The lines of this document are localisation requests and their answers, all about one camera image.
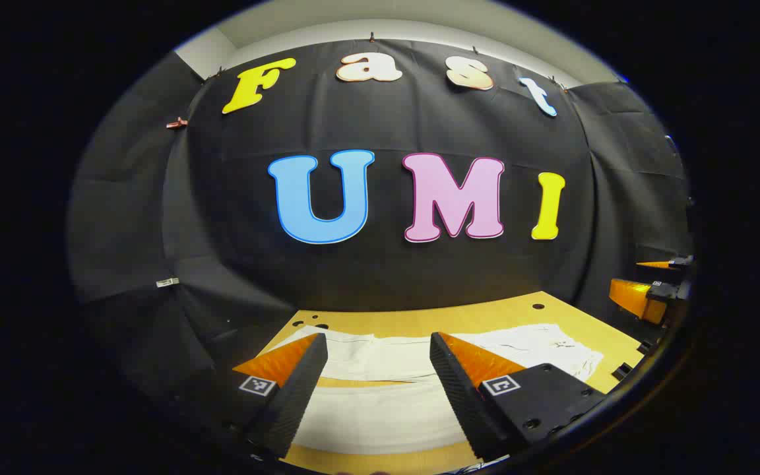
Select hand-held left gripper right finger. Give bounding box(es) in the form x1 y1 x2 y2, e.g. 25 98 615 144
429 332 608 461

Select black backdrop cloth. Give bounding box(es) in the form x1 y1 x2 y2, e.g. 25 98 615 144
67 36 694 423

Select white jeans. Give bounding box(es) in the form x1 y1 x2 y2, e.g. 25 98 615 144
268 323 605 456

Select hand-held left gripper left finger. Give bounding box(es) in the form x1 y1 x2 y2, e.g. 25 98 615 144
185 333 329 460

